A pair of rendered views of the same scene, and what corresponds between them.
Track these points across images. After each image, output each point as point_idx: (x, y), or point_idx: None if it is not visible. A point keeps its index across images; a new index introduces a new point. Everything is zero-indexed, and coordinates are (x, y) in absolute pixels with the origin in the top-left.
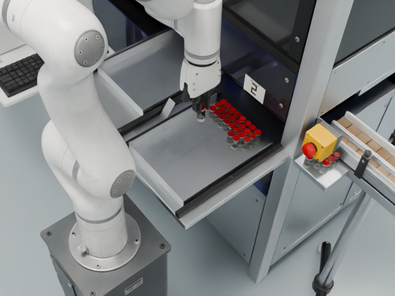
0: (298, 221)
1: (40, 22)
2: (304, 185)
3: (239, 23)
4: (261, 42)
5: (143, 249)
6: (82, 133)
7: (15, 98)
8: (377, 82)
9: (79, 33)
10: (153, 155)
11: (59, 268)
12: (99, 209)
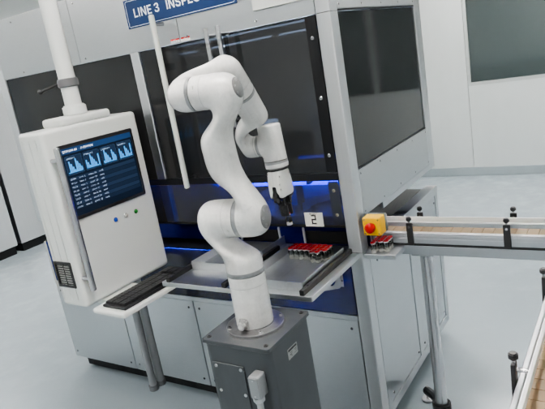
0: (392, 354)
1: (209, 79)
2: (381, 299)
3: None
4: (306, 177)
5: (289, 318)
6: (234, 173)
7: (131, 309)
8: (390, 200)
9: (231, 76)
10: None
11: (225, 363)
12: (251, 259)
